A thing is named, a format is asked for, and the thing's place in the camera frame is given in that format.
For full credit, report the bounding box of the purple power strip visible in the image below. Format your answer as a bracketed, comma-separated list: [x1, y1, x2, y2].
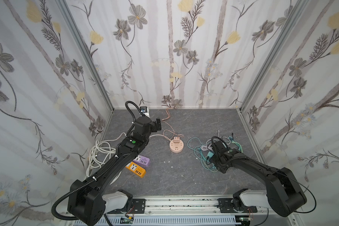
[133, 154, 150, 168]

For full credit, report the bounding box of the white coiled power cable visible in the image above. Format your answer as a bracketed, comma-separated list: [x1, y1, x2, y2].
[84, 140, 122, 186]

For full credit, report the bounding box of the pink charger plug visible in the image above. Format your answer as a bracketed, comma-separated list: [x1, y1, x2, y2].
[173, 137, 181, 143]

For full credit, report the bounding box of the green usb cable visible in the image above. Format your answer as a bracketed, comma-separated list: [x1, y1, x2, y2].
[227, 137, 244, 153]

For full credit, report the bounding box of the teal usb cable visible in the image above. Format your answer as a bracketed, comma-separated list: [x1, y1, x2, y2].
[187, 137, 219, 172]

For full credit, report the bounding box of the orange power strip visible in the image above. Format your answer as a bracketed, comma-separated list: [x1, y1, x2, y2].
[126, 162, 146, 178]

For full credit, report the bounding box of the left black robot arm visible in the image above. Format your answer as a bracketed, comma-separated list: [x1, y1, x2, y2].
[51, 108, 162, 226]

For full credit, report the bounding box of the small teal charger plug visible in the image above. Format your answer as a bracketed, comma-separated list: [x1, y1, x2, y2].
[207, 152, 214, 158]

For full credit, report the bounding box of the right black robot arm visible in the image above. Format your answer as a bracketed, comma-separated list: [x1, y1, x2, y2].
[209, 136, 307, 217]

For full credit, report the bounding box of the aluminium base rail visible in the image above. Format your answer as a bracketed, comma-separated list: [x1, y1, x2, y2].
[63, 193, 297, 226]

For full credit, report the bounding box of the pink usb cable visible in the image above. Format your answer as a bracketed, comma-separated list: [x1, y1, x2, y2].
[161, 108, 184, 142]

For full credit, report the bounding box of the round pink power socket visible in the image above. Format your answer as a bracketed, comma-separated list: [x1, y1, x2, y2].
[169, 140, 184, 153]

